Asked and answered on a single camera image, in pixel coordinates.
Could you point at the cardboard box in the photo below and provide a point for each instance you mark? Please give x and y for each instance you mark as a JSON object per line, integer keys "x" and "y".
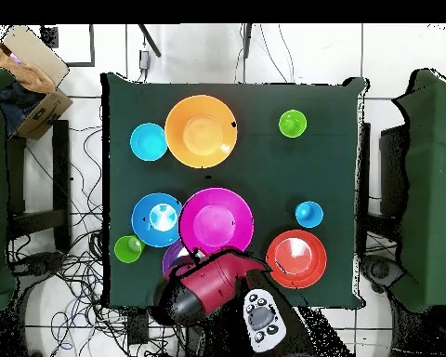
{"x": 41, "y": 111}

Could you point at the grey power adapter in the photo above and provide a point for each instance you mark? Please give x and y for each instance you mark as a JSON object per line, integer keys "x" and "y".
{"x": 144, "y": 60}

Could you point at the black stool frame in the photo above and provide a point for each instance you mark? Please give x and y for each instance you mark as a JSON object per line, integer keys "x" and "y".
{"x": 61, "y": 167}

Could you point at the dark green table cloth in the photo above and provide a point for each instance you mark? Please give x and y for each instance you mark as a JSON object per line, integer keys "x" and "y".
{"x": 282, "y": 167}

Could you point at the small light blue bowl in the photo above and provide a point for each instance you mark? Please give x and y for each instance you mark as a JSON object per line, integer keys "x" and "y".
{"x": 148, "y": 142}

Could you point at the large pink bowl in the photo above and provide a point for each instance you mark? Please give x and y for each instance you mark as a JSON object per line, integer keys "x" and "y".
{"x": 215, "y": 219}

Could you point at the purple bowl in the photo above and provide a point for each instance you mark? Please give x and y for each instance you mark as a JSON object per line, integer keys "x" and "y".
{"x": 171, "y": 260}

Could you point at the green cup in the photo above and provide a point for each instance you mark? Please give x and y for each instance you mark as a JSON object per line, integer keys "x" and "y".
{"x": 293, "y": 124}
{"x": 126, "y": 251}

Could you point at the large red bowl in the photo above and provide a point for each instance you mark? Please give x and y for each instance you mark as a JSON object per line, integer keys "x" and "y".
{"x": 297, "y": 259}

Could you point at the black side furniture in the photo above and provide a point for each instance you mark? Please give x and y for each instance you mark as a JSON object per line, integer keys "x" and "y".
{"x": 394, "y": 167}

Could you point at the black square frame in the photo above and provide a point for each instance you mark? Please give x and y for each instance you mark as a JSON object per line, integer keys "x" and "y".
{"x": 92, "y": 48}

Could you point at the large orange bowl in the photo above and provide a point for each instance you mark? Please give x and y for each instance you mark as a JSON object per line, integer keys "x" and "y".
{"x": 200, "y": 132}

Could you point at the brown cloth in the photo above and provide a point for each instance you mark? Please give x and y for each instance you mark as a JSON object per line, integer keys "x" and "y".
{"x": 29, "y": 74}

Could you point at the blue cup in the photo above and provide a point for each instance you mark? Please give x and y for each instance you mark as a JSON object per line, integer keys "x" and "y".
{"x": 309, "y": 214}

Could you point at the black tripod leg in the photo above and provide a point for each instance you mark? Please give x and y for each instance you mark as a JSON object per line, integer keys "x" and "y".
{"x": 247, "y": 41}
{"x": 150, "y": 41}

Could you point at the medium blue bowl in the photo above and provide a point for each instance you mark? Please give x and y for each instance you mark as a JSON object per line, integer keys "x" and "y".
{"x": 141, "y": 223}

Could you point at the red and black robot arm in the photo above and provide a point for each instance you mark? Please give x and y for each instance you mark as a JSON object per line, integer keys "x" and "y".
{"x": 215, "y": 282}

